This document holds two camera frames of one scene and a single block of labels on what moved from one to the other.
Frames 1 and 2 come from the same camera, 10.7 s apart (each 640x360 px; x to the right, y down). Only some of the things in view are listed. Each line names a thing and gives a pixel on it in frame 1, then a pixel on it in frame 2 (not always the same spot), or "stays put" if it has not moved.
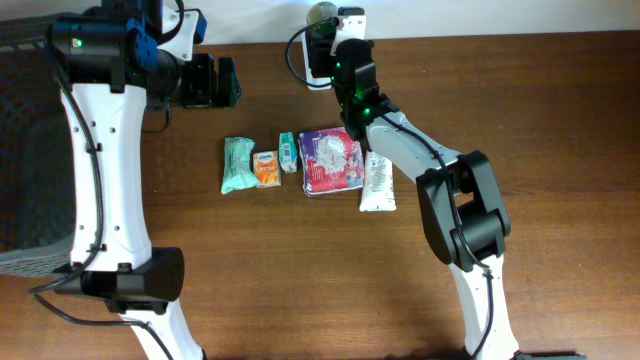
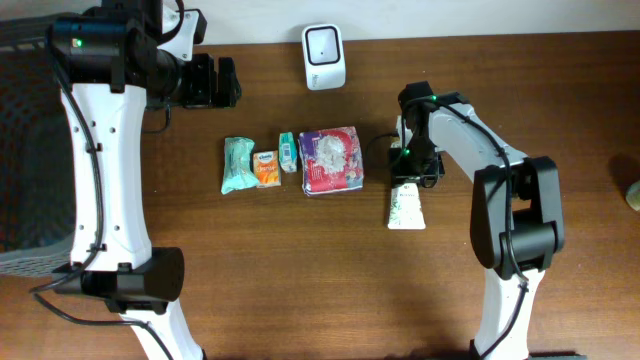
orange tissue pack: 266,168 stays put
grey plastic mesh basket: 37,202 stays put
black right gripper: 321,49 to 400,172
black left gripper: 206,93 stays put
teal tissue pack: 288,152 stays put
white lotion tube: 378,186 to 406,210
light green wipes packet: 237,172 stays put
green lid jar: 322,11 to 633,196
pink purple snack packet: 331,162 stays put
